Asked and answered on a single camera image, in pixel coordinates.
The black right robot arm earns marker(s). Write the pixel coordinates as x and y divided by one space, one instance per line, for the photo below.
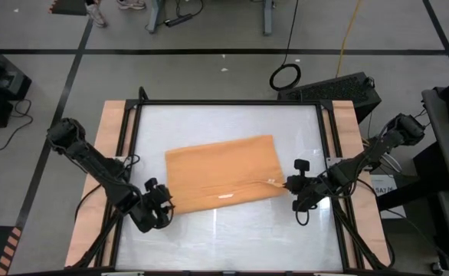
362 161

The person's foot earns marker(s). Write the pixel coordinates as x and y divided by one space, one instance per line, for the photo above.
132 4
96 16

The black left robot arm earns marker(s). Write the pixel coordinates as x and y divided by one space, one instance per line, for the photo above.
94 165

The black power strip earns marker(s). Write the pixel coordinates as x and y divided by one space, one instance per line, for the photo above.
178 20

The white paper sign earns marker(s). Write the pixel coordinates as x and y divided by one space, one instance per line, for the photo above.
377 180

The black perforated computer tower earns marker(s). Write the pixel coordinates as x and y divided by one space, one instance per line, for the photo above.
331 90

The black side desk base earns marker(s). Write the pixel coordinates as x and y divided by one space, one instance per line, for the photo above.
431 168

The orange waffle-weave towel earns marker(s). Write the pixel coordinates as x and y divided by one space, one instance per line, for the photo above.
217 172

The grey desk leg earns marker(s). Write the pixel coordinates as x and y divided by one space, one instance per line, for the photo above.
267 19
153 19

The black aluminium table frame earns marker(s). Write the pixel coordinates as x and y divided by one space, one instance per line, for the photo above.
228 102

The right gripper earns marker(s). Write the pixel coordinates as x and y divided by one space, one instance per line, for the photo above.
316 187

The black caster wheel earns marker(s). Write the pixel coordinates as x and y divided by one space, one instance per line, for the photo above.
436 267

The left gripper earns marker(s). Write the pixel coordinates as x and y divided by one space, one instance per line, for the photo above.
155 209

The small black orange-striped floor mat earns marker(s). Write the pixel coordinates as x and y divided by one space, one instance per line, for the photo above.
67 5

